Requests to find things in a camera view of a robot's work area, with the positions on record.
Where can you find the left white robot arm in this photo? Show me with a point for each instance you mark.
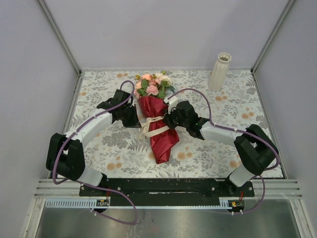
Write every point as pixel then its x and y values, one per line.
pixel 66 151

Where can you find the left aluminium frame post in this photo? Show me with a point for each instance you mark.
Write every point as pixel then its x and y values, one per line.
pixel 53 25

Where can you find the floral table mat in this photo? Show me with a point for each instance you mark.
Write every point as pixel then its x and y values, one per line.
pixel 119 152

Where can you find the white slotted cable duct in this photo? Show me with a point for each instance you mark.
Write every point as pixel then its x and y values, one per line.
pixel 108 203

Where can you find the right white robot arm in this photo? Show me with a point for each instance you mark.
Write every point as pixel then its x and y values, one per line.
pixel 255 149

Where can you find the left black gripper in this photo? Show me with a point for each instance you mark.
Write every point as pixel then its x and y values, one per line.
pixel 134 122

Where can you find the artificial flower bunch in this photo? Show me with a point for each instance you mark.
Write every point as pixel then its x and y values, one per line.
pixel 157 85

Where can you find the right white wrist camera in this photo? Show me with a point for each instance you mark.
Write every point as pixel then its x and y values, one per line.
pixel 171 102

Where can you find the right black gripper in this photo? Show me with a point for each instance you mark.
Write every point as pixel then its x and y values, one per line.
pixel 167 119

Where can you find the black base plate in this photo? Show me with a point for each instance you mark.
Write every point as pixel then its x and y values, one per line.
pixel 178 191

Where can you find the white ribbed vase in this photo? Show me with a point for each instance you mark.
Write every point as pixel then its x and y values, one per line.
pixel 219 72

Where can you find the red wrapping paper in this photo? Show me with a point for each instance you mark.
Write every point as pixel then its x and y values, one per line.
pixel 162 139

